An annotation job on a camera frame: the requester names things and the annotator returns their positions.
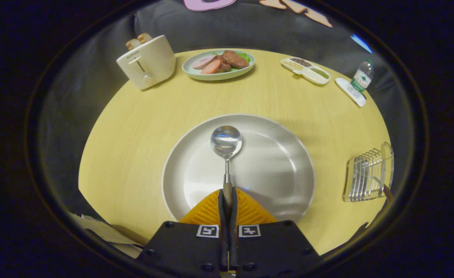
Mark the brown meat piece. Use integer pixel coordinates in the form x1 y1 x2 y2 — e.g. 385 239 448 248
221 50 250 70

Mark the small white coaster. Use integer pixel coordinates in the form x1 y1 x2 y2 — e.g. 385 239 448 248
335 78 367 107

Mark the white divided condiment tray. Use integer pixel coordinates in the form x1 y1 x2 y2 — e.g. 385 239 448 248
280 57 331 85

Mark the clear ribbed cutlery holder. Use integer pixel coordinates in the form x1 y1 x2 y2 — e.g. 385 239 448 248
343 141 395 203

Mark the cream toaster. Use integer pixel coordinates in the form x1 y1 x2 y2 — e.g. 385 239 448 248
116 35 176 91

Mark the large white plate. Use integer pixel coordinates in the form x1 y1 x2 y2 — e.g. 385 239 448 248
161 113 316 224

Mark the pink ham slice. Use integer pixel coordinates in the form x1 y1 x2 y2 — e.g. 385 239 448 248
192 55 218 70
201 59 222 75

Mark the metal spoon with wooden handle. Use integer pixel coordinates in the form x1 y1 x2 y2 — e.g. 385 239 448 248
210 125 243 217

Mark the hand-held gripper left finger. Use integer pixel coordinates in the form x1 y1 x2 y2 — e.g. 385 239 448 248
136 188 229 278

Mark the clear water bottle green cap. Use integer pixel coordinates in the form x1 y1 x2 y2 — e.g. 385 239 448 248
350 59 374 94

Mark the pale green plate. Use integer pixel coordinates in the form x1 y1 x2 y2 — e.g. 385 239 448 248
182 49 256 81

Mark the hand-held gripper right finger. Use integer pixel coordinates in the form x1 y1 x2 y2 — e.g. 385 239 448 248
229 187 322 278

